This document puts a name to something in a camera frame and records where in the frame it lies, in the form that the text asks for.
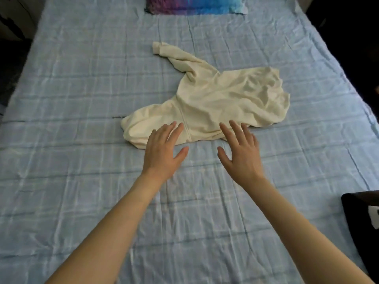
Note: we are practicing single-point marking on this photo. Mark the person's left hand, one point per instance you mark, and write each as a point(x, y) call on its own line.
point(158, 159)

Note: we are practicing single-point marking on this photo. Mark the person's right hand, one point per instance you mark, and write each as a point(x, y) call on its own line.
point(245, 162)

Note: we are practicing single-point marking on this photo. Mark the person's left thumb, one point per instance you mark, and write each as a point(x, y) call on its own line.
point(181, 156)

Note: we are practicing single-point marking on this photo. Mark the person's right thumb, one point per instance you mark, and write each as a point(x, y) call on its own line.
point(224, 158)

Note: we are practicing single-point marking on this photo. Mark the person's left middle finger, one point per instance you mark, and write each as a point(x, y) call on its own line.
point(167, 130)

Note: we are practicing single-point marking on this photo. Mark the person's left little finger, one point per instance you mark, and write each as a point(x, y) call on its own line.
point(151, 137)

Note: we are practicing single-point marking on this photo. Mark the person's right middle finger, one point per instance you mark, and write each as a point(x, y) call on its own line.
point(237, 131)

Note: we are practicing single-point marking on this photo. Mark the person's right little finger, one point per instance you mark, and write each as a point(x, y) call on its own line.
point(255, 141)

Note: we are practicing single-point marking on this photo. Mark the person's right forearm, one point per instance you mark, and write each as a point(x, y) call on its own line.
point(296, 233)

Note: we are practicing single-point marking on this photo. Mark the person's left forearm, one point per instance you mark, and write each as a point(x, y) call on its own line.
point(112, 233)

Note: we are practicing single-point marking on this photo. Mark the cream long-sleeve shirt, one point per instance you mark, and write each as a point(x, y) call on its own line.
point(225, 97)

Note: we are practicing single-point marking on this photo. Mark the light blue plaid bedsheet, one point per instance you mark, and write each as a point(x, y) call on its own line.
point(88, 85)

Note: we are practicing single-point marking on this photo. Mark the purple and blue pillow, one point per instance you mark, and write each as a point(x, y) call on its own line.
point(195, 4)

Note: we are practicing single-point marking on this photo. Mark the black bag with white label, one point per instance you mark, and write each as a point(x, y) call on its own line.
point(359, 233)

